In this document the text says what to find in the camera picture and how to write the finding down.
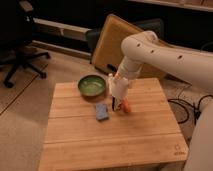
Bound black office chair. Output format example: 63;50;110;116
0;0;50;88

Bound black floor cables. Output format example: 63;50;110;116
167;93;213;126

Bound blue sponge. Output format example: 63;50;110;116
95;103;109;121

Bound orange carrot toy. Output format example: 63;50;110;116
122;99;131;113

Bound green bowl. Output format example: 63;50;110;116
78;75;106;97

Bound yellow padded board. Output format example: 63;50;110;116
92;14;165;74

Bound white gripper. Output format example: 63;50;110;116
108;74;129;100

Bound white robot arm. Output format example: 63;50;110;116
109;31;213;171

